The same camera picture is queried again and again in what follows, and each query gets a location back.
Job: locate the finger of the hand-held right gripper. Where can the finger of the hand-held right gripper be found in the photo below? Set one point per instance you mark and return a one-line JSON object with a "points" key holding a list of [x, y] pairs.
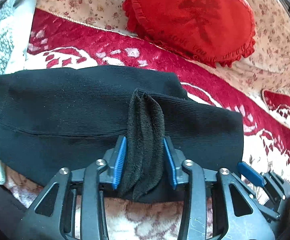
{"points": [[250, 173]]}

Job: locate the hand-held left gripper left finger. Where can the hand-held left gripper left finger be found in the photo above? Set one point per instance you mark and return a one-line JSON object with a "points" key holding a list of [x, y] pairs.
{"points": [[118, 166]]}

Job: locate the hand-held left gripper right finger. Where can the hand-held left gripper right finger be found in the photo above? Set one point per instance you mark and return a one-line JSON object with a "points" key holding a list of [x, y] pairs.
{"points": [[171, 167]]}

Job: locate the black ribbed pants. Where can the black ribbed pants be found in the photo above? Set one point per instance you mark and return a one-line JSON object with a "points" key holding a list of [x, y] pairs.
{"points": [[60, 105]]}

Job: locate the dark cloth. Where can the dark cloth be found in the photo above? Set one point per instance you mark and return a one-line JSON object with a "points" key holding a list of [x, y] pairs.
{"points": [[2, 210]]}

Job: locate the red and white plush blanket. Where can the red and white plush blanket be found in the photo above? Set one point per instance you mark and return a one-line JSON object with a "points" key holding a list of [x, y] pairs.
{"points": [[90, 42]]}

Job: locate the red heart-shaped ruffled pillow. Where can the red heart-shaped ruffled pillow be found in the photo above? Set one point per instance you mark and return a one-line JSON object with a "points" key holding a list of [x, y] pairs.
{"points": [[185, 17]]}

